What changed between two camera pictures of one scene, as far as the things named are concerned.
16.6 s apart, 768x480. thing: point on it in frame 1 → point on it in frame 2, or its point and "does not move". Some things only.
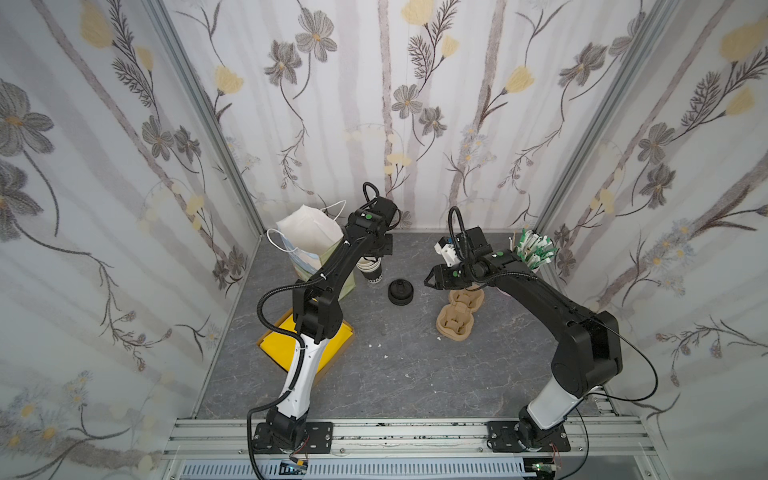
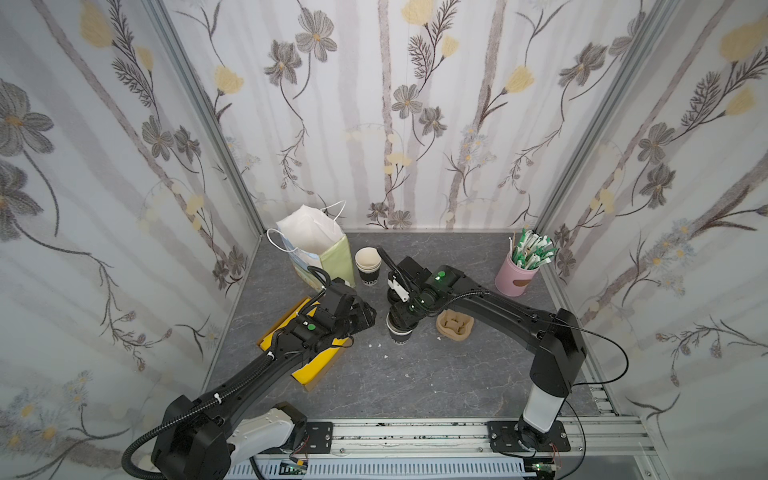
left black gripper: x=381 y=245 → x=359 y=315
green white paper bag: x=309 y=237 does not move
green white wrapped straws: x=535 y=249 does not move
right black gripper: x=444 y=278 → x=397 y=303
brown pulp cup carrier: x=455 y=321 does not move
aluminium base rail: x=612 y=448 does not move
